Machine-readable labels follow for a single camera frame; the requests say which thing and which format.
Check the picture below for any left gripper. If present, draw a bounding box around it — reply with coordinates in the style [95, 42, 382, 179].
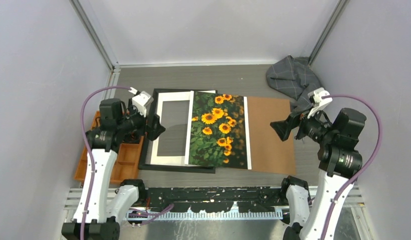
[117, 98, 165, 141]

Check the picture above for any purple cable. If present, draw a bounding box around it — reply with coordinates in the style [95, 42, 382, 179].
[79, 86, 175, 240]
[308, 94, 383, 240]

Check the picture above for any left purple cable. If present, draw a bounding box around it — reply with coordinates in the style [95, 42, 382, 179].
[79, 86, 175, 240]

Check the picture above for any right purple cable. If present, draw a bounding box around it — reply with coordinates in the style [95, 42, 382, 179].
[308, 94, 383, 240]

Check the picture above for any grey checked cloth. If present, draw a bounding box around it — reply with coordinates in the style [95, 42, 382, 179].
[265, 55, 322, 112]

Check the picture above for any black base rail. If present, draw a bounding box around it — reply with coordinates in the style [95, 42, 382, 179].
[132, 186, 290, 213]

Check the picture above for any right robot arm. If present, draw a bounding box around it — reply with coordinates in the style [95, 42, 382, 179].
[270, 108, 367, 240]

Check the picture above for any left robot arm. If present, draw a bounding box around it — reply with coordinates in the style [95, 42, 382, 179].
[61, 96, 166, 240]

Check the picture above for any black picture frame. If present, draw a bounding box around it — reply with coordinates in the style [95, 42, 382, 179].
[138, 88, 216, 174]

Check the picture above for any white mat board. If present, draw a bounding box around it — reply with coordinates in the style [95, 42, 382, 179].
[149, 90, 217, 168]

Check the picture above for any orange wooden divided tray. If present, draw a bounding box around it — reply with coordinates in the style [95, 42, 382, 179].
[74, 110, 145, 185]

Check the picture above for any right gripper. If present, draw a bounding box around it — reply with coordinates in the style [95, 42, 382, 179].
[271, 102, 337, 144]

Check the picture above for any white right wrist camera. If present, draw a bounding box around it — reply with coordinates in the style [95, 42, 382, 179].
[307, 87, 333, 119]

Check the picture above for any sunflower photo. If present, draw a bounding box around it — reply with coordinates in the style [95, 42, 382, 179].
[184, 91, 252, 170]

